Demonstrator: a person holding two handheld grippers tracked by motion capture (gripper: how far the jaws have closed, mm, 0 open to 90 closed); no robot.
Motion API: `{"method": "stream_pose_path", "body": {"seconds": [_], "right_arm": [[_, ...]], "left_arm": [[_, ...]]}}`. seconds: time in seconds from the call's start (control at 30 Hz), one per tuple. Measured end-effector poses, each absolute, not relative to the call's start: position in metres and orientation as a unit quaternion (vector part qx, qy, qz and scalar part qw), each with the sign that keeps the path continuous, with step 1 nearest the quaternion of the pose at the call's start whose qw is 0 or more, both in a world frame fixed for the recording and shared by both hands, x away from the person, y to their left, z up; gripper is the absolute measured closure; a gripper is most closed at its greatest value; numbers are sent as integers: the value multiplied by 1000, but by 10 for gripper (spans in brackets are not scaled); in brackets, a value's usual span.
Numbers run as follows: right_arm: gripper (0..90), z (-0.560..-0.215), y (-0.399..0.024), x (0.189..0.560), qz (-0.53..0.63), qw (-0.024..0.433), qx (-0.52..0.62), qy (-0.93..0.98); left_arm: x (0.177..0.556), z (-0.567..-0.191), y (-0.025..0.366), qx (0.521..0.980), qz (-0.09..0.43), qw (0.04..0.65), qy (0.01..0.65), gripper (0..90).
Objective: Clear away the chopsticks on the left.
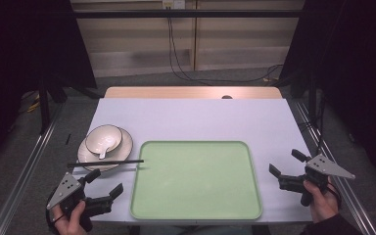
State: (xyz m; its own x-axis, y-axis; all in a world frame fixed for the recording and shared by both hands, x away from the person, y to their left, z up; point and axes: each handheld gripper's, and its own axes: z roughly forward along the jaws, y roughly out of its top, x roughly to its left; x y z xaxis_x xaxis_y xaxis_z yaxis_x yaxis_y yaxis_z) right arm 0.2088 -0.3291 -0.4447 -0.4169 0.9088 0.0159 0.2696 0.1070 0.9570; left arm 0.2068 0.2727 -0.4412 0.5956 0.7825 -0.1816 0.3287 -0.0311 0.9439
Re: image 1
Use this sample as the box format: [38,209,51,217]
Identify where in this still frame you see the white plate with dark rim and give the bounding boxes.
[76,127,134,172]

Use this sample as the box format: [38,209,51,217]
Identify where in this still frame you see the aluminium rail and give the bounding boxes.
[294,100,376,235]
[0,103,65,235]

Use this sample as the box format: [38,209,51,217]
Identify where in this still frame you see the black curtain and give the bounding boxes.
[0,0,98,170]
[278,0,376,189]

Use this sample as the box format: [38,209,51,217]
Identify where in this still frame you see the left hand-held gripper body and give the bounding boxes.
[46,172,116,233]

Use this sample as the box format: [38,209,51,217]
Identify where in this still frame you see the yellow cable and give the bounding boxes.
[25,93,41,114]

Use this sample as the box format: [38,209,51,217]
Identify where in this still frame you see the white bowl with dark rim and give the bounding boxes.
[84,123,123,156]

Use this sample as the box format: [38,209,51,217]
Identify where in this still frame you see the white table sheet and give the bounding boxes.
[71,97,313,225]

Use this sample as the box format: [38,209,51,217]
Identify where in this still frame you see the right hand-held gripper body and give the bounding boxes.
[278,153,356,208]

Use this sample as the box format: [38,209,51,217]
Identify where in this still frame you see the green tray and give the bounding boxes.
[129,140,263,221]

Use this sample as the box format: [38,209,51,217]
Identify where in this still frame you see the black chopstick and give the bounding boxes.
[66,159,145,168]

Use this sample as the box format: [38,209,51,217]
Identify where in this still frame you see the wooden table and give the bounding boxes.
[104,85,284,100]

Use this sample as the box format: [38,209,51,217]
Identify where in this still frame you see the black stand post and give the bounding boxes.
[307,70,318,123]
[38,72,51,135]

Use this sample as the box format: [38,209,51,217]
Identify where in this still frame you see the wall socket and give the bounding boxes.
[162,0,187,10]

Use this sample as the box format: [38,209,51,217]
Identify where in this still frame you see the black frame crossbar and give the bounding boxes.
[70,9,309,20]

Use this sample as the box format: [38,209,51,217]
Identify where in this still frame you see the person's right hand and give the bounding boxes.
[303,177,341,224]

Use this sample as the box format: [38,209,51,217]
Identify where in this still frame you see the white ceramic spoon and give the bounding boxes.
[98,138,116,161]

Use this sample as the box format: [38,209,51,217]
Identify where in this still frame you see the person's left hand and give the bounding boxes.
[51,200,89,235]

